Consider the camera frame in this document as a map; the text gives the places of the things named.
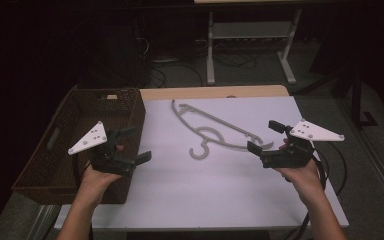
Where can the person's right hand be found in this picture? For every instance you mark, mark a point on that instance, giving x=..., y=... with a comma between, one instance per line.
x=301, y=181

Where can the black metal stand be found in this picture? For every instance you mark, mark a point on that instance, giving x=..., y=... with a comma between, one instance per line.
x=356, y=100

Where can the grey plastic clothes hanger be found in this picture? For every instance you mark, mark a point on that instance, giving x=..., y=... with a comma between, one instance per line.
x=198, y=157

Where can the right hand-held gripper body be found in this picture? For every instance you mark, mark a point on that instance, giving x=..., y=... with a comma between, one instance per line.
x=293, y=155

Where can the person's left hand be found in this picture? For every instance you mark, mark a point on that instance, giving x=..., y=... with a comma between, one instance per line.
x=96, y=183

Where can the white table cover sheet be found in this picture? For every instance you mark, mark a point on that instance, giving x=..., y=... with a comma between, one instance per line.
x=213, y=193

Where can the white metal desk frame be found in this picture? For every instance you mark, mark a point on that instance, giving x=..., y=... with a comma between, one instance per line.
x=210, y=50

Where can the white basket label tag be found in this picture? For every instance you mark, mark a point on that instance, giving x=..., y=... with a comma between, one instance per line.
x=112, y=97

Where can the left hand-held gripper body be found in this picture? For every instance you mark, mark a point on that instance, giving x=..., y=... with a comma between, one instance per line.
x=113, y=163

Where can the brown wicker basket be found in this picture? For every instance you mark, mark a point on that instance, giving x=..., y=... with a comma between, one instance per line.
x=56, y=173

